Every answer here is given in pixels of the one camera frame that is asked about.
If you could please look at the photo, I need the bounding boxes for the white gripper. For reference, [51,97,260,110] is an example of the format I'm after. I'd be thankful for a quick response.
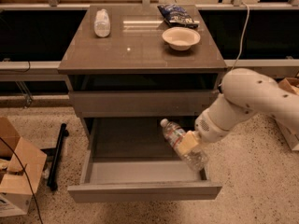
[177,108,233,155]

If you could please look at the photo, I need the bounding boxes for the clear plastic water bottle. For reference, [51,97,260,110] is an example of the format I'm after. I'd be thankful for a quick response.
[160,119,208,173]

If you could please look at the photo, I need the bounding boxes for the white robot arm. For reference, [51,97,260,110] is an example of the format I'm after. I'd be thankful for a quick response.
[192,68,299,144]

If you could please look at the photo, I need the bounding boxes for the open grey middle drawer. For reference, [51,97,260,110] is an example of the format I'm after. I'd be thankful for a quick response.
[68,118,221,203]

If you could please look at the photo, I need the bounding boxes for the grey drawer cabinet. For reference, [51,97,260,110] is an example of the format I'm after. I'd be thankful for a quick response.
[59,6,226,133]

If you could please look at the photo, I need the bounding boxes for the closed grey top drawer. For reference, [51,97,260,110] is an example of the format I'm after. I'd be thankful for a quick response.
[69,91,217,118]

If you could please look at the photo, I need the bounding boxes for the white plastic bottle on counter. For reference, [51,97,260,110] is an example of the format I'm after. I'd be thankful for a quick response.
[93,9,111,37]

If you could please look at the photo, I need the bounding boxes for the white paper bowl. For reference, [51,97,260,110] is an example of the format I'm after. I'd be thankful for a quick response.
[162,27,201,51]

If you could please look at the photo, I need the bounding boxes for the blue chip bag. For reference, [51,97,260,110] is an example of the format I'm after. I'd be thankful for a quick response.
[158,4,199,29]

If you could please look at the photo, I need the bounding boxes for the black metal bar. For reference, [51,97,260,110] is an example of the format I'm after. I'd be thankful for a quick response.
[47,123,69,191]

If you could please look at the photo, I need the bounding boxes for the open cardboard box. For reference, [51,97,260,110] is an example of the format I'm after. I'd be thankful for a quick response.
[0,117,47,217]

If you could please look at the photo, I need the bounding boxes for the white hanging cable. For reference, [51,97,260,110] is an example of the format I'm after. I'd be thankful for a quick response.
[230,2,251,71]

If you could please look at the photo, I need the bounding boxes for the black cable on floor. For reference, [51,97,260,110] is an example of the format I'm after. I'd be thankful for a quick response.
[0,135,46,224]

